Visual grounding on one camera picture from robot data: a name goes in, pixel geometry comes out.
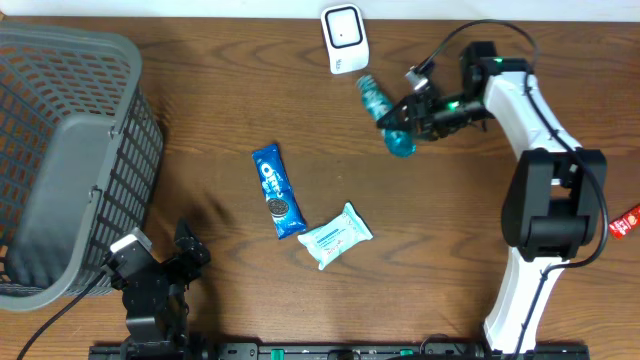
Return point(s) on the red snack bar wrapper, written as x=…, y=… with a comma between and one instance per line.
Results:
x=625, y=224

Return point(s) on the blue Oreo cookie pack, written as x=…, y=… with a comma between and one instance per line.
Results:
x=278, y=192

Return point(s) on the white barcode scanner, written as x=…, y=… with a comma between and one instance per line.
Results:
x=345, y=38

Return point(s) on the mint green wipes pack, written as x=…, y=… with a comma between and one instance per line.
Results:
x=328, y=242

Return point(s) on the grey plastic mesh basket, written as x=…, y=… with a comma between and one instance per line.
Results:
x=80, y=153

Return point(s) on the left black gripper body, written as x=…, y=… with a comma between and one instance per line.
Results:
x=177, y=270

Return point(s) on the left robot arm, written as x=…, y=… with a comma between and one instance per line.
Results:
x=153, y=294

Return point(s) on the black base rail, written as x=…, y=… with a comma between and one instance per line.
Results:
x=432, y=350

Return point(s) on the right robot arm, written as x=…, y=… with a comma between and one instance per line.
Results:
x=554, y=202

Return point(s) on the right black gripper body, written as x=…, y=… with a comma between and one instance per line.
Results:
x=440, y=112

